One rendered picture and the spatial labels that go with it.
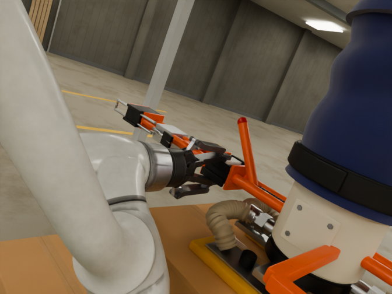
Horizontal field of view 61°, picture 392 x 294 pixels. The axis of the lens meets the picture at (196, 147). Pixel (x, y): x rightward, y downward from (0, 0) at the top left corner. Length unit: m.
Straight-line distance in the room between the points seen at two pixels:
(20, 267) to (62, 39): 10.35
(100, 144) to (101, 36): 11.07
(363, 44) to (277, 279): 0.36
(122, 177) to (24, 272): 0.95
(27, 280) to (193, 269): 0.85
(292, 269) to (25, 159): 0.33
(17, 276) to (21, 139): 1.13
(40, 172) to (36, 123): 0.04
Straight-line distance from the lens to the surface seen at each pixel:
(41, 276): 1.39
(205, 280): 0.61
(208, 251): 0.65
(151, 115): 0.97
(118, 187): 0.49
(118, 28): 11.60
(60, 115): 0.28
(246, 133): 0.74
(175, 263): 0.62
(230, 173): 0.72
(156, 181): 0.57
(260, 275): 0.60
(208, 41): 12.51
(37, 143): 0.28
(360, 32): 0.60
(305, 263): 0.49
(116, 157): 0.50
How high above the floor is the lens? 1.45
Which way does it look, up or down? 14 degrees down
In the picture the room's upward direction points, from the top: 21 degrees clockwise
